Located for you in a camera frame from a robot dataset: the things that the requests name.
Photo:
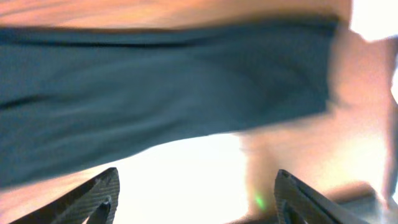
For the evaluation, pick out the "black leggings with red waistband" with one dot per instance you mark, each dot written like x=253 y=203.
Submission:
x=74 y=99

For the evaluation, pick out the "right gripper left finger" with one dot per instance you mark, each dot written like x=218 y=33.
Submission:
x=93 y=202

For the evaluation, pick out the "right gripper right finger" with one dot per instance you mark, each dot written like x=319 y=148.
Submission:
x=297 y=203

